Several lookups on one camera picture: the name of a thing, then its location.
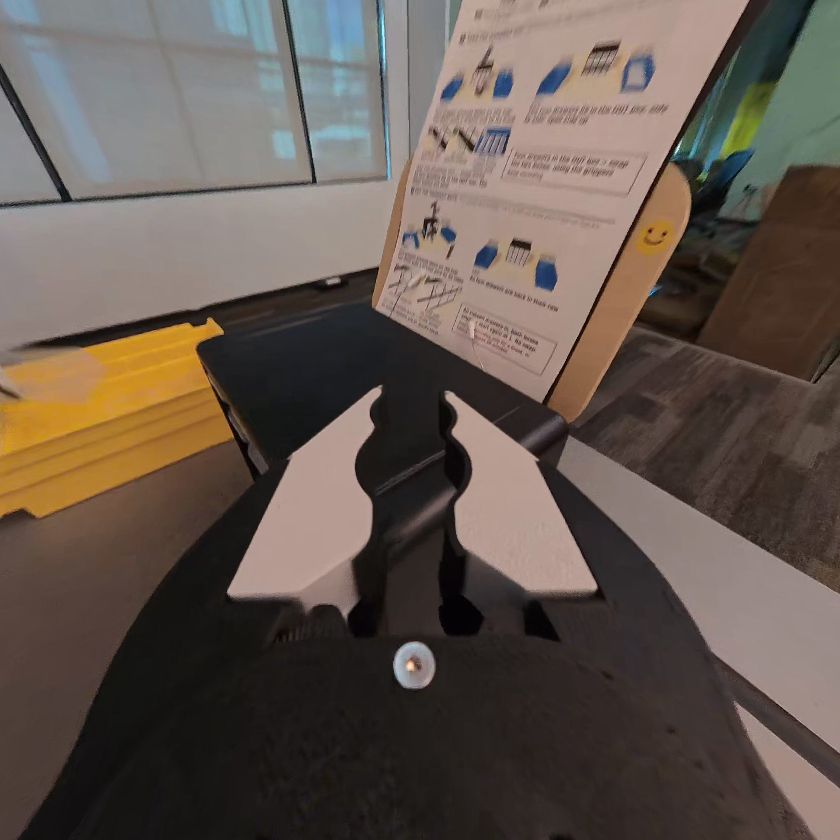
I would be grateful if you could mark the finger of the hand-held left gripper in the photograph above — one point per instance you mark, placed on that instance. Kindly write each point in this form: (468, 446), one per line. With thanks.
(52, 371)

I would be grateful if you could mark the white instruction sheet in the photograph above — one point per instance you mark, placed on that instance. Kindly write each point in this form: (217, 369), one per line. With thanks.
(558, 197)

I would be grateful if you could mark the brown cardboard box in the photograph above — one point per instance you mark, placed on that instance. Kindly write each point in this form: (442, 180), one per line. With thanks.
(774, 282)

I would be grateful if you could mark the blue object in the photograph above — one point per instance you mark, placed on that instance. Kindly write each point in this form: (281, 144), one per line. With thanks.
(718, 180)

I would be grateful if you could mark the yellow plastic drawer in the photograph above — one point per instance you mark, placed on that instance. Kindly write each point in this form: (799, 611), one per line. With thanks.
(111, 433)

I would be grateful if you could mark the large window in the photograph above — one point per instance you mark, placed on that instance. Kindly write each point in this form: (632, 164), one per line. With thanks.
(164, 98)

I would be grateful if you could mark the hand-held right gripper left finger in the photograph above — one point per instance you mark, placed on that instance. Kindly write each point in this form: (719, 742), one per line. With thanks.
(308, 518)

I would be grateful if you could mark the yellow smiley sticker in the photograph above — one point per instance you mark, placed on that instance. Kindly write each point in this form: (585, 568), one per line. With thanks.
(655, 236)

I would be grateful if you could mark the black drawer cabinet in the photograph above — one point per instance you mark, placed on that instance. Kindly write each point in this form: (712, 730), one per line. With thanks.
(315, 354)

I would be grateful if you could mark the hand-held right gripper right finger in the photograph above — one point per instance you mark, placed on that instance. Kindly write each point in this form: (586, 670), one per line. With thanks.
(518, 525)

